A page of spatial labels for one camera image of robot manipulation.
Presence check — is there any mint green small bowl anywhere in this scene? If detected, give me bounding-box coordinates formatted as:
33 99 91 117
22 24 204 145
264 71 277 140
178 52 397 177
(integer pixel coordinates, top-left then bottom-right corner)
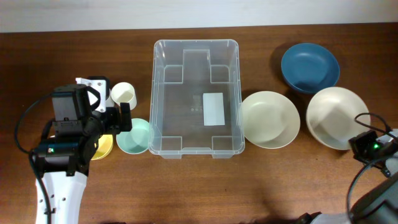
116 118 150 154

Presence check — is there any yellow small bowl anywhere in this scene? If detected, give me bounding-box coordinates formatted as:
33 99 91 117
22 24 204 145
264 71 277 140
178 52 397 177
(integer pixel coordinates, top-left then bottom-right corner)
91 134 113 161

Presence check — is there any dark blue bowl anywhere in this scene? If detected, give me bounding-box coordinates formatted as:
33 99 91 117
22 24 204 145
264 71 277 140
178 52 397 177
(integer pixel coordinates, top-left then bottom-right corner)
280 43 340 94

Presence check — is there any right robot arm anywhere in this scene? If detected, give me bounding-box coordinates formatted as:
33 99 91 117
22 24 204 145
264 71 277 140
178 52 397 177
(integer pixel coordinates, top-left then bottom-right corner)
296 129 397 224

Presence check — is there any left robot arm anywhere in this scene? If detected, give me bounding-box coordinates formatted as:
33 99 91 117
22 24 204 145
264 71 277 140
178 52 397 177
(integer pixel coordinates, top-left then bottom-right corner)
29 84 132 223

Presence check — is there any clear plastic storage container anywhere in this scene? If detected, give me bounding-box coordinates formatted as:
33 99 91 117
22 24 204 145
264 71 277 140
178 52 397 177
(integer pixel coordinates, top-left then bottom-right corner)
149 39 245 159

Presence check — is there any grey cup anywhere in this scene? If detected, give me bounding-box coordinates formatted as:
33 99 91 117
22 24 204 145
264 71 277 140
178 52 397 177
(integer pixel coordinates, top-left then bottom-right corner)
106 89 114 107

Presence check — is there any cream cup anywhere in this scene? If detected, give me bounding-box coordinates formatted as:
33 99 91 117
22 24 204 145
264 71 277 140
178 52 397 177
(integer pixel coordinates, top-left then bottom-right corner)
111 82 137 110

